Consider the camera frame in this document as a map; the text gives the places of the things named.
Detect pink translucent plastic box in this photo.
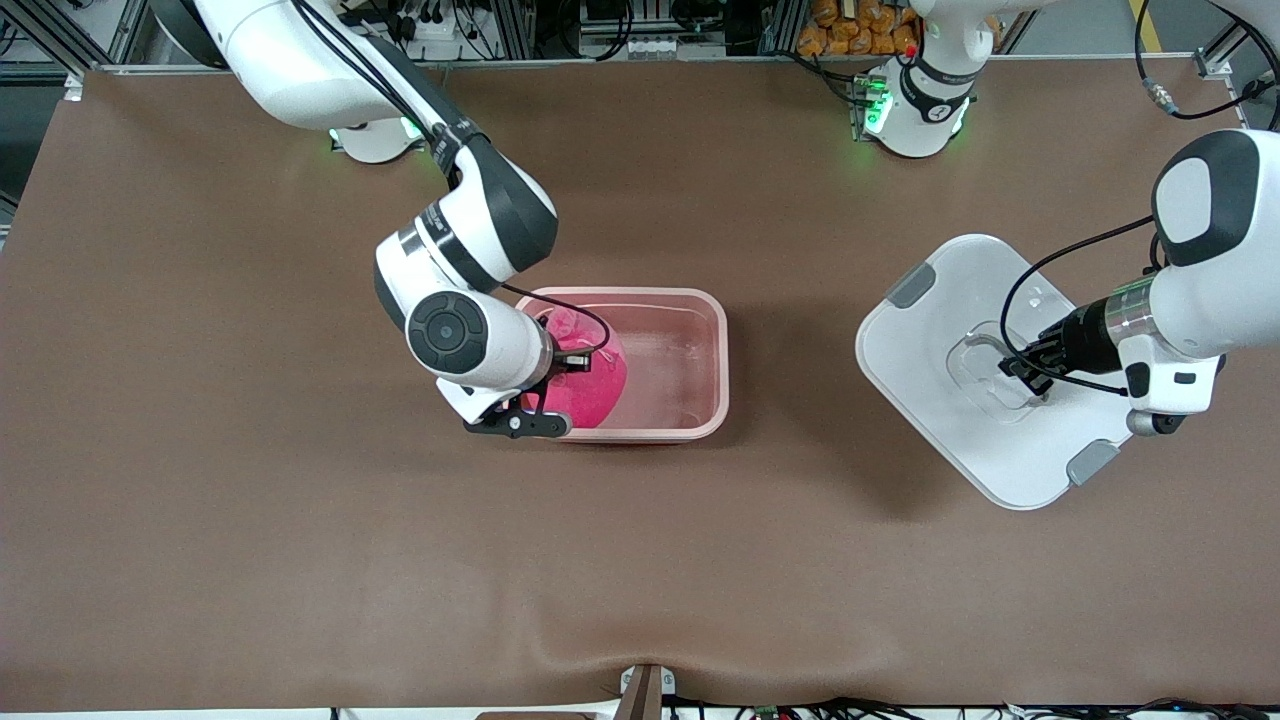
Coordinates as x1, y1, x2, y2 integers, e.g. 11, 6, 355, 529
514, 287, 730, 444

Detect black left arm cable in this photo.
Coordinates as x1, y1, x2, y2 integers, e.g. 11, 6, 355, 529
999, 0, 1280, 397

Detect aluminium frame post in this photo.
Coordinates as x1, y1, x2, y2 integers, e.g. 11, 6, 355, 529
0, 0, 153, 73
1194, 20, 1251, 79

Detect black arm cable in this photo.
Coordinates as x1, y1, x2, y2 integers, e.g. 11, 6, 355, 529
999, 0, 1280, 397
290, 0, 613, 361

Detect white box lid with handle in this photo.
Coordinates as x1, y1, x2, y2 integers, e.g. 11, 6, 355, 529
855, 233, 1153, 512

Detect metal table clamp bracket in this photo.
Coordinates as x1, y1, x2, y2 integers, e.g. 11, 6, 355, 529
617, 663, 677, 720

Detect brown table mat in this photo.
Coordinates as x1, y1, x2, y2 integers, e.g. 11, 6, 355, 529
0, 55, 1280, 713

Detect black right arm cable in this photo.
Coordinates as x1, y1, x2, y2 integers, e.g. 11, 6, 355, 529
290, 0, 613, 361

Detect white connector strip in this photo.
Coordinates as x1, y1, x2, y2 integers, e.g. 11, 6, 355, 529
598, 35, 682, 59

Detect white power strip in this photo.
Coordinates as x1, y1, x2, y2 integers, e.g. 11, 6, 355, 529
392, 10, 491, 62

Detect pink plush toy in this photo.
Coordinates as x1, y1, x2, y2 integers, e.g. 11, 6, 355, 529
520, 305, 629, 430

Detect orange packaged items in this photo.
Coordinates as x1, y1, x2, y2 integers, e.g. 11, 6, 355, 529
797, 0, 923, 58

